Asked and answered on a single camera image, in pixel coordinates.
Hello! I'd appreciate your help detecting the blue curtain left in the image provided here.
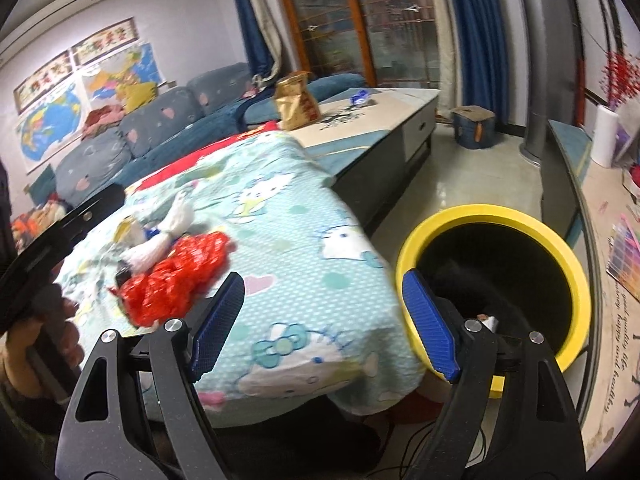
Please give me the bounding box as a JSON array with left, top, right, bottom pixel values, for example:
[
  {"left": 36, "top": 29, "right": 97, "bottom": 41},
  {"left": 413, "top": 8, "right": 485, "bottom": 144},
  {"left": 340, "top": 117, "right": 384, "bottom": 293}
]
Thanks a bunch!
[{"left": 234, "top": 0, "right": 273, "bottom": 80}]

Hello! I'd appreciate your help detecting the yellow cushion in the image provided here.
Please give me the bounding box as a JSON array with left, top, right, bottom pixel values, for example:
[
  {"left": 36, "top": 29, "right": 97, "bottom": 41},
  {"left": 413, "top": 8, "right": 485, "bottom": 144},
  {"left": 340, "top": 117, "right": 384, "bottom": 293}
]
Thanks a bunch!
[{"left": 116, "top": 81, "right": 157, "bottom": 114}]

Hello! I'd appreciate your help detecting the blue curtain right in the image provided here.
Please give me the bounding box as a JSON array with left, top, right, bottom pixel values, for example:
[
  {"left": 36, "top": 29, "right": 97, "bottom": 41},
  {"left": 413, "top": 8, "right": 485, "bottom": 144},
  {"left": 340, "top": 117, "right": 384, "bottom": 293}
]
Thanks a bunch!
[{"left": 452, "top": 0, "right": 510, "bottom": 122}]

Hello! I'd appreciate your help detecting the white foam net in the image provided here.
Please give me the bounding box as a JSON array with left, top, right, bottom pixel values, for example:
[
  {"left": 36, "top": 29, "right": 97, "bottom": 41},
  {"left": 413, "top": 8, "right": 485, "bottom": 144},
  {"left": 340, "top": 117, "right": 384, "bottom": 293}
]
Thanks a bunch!
[{"left": 119, "top": 197, "right": 194, "bottom": 275}]

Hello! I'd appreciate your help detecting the blue snack wrapper on table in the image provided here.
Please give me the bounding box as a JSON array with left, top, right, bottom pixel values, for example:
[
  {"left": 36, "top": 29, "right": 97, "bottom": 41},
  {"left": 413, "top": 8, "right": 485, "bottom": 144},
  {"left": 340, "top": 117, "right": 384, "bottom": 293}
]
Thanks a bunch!
[{"left": 349, "top": 89, "right": 371, "bottom": 107}]

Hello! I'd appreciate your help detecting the blue storage stool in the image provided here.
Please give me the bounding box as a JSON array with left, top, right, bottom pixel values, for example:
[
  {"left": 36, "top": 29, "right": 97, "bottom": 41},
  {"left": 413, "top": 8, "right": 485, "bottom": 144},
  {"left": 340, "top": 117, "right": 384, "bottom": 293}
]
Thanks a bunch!
[{"left": 451, "top": 105, "right": 497, "bottom": 150}]

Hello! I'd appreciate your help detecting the Hello Kitty bed sheet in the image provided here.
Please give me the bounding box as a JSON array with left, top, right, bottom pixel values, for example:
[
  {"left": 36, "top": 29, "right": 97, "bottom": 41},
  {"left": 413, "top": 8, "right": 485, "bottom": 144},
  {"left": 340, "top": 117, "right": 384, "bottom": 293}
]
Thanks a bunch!
[{"left": 58, "top": 127, "right": 425, "bottom": 428}]

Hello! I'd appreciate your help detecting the wooden glass door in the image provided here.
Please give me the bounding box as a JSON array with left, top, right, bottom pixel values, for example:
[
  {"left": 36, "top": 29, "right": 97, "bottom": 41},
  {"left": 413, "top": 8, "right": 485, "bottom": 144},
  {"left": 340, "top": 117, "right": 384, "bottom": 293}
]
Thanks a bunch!
[{"left": 282, "top": 0, "right": 439, "bottom": 88}]

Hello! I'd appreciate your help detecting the China map poster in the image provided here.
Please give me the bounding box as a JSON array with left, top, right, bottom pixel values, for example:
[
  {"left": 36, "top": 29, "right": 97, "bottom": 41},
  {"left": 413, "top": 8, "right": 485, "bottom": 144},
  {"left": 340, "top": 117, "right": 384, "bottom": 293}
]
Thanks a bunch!
[{"left": 80, "top": 42, "right": 165, "bottom": 110}]

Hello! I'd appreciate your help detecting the world map poster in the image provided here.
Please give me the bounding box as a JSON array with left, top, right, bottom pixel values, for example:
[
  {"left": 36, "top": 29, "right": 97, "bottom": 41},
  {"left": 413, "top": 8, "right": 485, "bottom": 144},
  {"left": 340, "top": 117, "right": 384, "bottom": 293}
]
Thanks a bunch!
[{"left": 16, "top": 80, "right": 88, "bottom": 174}]

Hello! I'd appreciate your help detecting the white paper towel roll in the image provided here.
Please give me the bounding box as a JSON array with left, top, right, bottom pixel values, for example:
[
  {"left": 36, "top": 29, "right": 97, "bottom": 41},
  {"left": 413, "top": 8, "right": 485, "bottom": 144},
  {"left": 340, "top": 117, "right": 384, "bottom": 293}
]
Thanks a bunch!
[{"left": 590, "top": 105, "right": 618, "bottom": 168}]

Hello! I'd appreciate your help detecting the red berry decoration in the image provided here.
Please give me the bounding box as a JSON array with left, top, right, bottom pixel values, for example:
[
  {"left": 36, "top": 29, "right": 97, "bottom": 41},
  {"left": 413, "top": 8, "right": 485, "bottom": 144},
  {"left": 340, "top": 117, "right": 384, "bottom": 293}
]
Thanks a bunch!
[{"left": 600, "top": 51, "right": 640, "bottom": 110}]

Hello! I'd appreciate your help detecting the blue sofa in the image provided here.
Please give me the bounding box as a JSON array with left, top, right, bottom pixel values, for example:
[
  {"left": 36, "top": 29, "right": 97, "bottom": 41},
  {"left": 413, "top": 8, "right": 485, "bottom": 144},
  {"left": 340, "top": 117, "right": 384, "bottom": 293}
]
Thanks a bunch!
[{"left": 27, "top": 62, "right": 369, "bottom": 208}]

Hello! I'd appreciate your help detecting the silver tower air conditioner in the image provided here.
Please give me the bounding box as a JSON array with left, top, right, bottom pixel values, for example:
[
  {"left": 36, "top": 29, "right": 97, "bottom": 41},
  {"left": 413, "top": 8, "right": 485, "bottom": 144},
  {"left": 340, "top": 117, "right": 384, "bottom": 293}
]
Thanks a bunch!
[{"left": 520, "top": 0, "right": 579, "bottom": 166}]

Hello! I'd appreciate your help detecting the brown paper bag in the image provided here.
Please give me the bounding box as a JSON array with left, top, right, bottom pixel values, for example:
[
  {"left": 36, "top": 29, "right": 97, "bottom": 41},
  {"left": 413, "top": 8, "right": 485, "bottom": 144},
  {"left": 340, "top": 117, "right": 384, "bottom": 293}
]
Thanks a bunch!
[{"left": 273, "top": 72, "right": 321, "bottom": 131}]

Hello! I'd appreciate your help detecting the red plastic bag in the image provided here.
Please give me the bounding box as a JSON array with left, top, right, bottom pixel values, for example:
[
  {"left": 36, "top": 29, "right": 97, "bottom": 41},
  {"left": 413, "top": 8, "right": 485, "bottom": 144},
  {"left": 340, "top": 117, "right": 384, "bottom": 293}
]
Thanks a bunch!
[{"left": 110, "top": 231, "right": 231, "bottom": 327}]

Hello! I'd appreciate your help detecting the blue curtain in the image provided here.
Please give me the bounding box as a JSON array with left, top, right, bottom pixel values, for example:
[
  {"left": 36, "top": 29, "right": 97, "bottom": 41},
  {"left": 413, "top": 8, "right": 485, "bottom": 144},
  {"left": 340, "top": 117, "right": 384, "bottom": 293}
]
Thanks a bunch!
[
  {"left": 234, "top": 0, "right": 273, "bottom": 80},
  {"left": 452, "top": 0, "right": 510, "bottom": 122}
]

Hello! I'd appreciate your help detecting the coffee table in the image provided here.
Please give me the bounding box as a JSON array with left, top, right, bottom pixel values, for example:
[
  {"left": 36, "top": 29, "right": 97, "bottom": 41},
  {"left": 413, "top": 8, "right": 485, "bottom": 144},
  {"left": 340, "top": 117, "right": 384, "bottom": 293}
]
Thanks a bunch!
[{"left": 290, "top": 88, "right": 439, "bottom": 235}]

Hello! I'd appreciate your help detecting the left hand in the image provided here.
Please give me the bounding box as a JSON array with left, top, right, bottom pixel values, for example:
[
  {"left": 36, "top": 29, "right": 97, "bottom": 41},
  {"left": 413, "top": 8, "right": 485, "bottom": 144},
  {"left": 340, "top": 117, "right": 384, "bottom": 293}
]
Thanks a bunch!
[{"left": 2, "top": 284, "right": 85, "bottom": 402}]

